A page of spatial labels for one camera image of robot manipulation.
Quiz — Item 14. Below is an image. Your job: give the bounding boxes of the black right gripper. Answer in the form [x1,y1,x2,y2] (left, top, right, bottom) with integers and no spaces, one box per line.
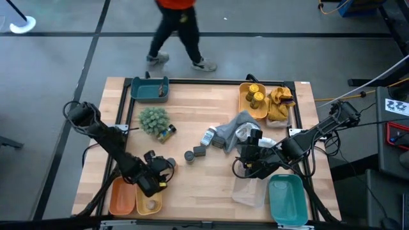
[238,128,284,180]

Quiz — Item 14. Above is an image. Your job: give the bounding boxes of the clear plastic bin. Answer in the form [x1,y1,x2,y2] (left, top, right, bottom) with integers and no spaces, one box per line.
[231,171,270,208]

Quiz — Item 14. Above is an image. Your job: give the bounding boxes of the green label spice jar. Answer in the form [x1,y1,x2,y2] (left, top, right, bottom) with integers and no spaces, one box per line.
[156,123,177,144]

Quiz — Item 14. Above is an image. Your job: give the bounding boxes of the yellow lid spice jar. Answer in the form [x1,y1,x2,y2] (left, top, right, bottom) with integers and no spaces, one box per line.
[250,91,265,110]
[245,83,260,102]

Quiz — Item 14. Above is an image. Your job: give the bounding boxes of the yellow plastic bin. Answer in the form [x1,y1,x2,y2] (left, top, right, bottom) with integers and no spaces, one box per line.
[238,82,269,119]
[134,183,163,216]

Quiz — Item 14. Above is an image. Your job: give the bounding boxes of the orange plastic bin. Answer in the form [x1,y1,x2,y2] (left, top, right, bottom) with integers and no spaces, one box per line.
[108,176,137,216]

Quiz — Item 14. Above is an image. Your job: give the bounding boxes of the white cloth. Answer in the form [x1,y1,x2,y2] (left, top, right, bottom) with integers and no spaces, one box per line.
[235,122,279,151]

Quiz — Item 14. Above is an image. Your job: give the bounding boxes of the grey cloth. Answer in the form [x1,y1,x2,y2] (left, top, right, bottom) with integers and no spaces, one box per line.
[214,110,261,154]

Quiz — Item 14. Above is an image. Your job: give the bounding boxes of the teal green plastic bin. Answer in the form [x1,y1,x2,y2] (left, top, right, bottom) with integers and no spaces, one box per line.
[268,174,309,226]

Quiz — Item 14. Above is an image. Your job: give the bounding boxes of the mustard yellow cloth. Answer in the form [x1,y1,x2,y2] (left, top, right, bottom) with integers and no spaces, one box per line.
[267,86,297,122]

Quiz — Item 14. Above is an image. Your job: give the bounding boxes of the green artificial succulent plant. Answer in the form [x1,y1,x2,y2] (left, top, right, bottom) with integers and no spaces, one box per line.
[137,107,171,135]

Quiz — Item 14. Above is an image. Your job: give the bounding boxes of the dark teal plastic bin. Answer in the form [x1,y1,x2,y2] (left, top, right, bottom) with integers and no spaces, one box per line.
[130,75,169,104]

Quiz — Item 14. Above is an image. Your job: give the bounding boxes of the grey cabinet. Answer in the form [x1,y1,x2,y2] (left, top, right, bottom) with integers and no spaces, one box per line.
[375,86,409,180]

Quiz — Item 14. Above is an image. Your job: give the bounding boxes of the red device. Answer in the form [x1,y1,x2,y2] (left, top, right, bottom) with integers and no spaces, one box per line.
[385,121,409,151]

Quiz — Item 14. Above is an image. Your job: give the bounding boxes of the white printed sticker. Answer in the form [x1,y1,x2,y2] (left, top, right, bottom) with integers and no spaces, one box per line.
[385,98,409,116]

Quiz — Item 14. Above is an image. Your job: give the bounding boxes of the grey chair leg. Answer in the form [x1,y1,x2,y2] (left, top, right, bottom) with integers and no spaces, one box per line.
[0,135,24,150]

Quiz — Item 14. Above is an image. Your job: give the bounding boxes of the person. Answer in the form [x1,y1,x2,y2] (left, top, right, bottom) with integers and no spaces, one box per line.
[146,0,218,73]

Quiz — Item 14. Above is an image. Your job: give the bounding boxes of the blue box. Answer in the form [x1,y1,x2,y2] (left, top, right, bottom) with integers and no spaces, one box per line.
[337,0,384,17]

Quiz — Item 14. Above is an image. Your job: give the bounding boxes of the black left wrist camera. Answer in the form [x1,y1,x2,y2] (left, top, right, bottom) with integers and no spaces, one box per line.
[143,149,170,175]

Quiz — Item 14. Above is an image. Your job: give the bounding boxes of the silver aluminium rail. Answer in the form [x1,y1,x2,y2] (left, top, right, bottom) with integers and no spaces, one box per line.
[100,219,316,230]

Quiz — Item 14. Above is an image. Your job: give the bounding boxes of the black cable bundle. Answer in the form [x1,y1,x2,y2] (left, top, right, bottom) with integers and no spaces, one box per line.
[295,159,341,224]
[76,165,124,220]

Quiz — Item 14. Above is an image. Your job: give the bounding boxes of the black metal table frame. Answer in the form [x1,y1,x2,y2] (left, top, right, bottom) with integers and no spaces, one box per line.
[95,75,340,224]

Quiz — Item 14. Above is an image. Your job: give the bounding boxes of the yellow cable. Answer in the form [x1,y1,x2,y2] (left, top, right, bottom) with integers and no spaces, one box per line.
[314,76,409,102]
[318,0,351,15]

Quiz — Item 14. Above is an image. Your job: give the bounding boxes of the white cable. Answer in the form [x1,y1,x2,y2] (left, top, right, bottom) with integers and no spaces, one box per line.
[319,56,409,108]

